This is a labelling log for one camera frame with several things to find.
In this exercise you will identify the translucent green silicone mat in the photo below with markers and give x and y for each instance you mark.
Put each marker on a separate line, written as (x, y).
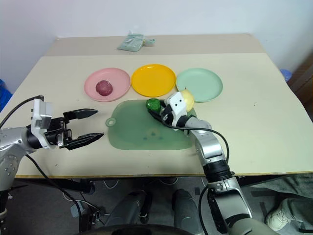
(133, 127)

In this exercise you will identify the pale yellow round fruit toy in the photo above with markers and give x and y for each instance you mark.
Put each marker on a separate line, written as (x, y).
(188, 99)

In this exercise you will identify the grey floor power box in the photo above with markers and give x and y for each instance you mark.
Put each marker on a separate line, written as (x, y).
(76, 210)

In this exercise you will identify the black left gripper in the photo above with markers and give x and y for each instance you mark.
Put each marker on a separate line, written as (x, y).
(57, 132)

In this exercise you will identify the yellow plate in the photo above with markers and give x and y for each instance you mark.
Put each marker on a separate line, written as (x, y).
(153, 79)

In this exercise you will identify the dark red round fruit toy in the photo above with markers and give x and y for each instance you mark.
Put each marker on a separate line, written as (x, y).
(104, 88)

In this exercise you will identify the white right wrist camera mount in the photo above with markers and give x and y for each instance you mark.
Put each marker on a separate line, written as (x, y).
(178, 104)

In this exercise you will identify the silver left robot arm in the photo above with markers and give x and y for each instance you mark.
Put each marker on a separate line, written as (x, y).
(11, 144)

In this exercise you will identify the white sneaker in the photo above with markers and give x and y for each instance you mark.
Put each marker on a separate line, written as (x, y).
(277, 218)

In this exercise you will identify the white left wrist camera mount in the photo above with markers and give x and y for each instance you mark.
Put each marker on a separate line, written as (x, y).
(42, 112)

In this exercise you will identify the blue crate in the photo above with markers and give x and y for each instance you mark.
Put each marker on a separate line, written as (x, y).
(4, 95)

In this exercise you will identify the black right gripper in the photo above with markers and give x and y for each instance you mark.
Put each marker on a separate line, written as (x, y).
(166, 113)

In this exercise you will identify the pale green plastic bag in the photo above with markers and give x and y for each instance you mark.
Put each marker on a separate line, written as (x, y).
(130, 42)

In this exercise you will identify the green broccoli toy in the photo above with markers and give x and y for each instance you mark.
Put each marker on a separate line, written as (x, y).
(153, 104)

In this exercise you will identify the pink plate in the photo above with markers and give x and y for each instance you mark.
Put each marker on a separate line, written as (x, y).
(119, 82)

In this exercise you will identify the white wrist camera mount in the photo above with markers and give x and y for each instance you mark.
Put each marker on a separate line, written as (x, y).
(178, 104)
(42, 112)

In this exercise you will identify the light green plate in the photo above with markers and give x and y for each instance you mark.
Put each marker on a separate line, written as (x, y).
(200, 82)

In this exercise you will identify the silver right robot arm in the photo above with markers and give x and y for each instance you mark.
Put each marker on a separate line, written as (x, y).
(210, 147)

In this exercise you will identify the black table frame bar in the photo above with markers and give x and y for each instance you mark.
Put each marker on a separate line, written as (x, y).
(75, 186)

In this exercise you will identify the person's grey trouser leg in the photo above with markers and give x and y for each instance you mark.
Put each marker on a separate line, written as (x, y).
(293, 191)

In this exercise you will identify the brown wooden furniture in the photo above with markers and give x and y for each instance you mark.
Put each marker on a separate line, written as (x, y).
(303, 80)

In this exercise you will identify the black rounded robot torso dome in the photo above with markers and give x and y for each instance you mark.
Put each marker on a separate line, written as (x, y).
(146, 229)

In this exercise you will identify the dark grey rounded robot leg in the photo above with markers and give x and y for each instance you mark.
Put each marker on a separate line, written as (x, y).
(129, 208)
(185, 208)

